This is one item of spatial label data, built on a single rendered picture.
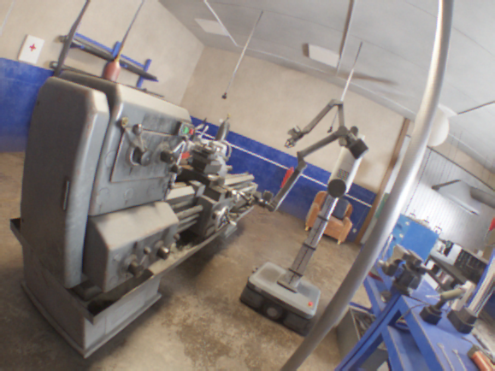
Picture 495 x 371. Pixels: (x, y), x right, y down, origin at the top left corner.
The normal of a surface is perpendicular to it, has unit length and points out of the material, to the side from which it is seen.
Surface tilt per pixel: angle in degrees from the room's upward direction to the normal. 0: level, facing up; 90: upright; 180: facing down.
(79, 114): 90
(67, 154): 90
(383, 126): 90
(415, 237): 90
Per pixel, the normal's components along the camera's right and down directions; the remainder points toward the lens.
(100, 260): -0.25, 0.08
